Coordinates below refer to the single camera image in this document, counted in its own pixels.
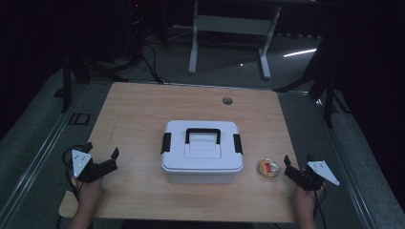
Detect black square floor plate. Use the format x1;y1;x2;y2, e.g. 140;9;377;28
67;112;92;126

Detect white metal desk frame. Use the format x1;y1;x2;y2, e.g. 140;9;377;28
187;0;283;80

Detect round snack packet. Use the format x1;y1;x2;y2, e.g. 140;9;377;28
257;157;281;181

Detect black metal stand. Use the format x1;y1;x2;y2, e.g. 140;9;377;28
273;37;352;129
53;53;129;115

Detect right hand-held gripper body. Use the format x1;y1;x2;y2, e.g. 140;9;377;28
284;159;340;192

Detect person's right hand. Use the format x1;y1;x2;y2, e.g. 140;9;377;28
293;186;326;213

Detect black floor cables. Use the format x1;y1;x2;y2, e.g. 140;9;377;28
139;41;172;86

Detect dark equipment rack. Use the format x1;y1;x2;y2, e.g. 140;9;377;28
123;0;148;63

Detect white box lid black handle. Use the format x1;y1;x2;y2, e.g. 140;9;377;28
160;119;245;175

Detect white plastic storage box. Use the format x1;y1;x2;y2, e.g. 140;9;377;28
164;170;241;185

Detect person's left hand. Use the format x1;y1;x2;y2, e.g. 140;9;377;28
75;178;104;206

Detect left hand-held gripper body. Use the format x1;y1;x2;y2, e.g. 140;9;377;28
71;149;118;183

